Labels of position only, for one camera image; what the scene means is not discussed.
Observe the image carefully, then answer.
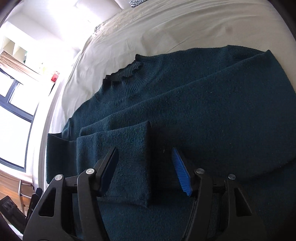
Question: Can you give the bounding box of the black framed window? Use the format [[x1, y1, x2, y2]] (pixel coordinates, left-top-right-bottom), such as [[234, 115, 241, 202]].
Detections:
[[1, 69, 38, 172]]

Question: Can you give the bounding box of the wooden chair with metal frame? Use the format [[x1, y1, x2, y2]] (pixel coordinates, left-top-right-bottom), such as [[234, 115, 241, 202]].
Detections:
[[0, 171, 35, 215]]

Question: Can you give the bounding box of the dark teal knit sweater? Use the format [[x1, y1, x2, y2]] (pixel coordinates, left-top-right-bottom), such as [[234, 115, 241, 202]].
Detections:
[[46, 46, 295, 240]]

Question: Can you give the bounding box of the beige bed with sheet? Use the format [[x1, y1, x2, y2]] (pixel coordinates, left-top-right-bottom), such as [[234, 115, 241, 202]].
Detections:
[[38, 0, 296, 186]]

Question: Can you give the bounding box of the red box on sill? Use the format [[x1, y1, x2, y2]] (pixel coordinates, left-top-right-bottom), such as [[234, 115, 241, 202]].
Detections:
[[51, 72, 60, 83]]

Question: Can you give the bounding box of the zebra print pillow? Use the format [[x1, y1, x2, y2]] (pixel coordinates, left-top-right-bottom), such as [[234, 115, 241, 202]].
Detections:
[[129, 0, 147, 8]]

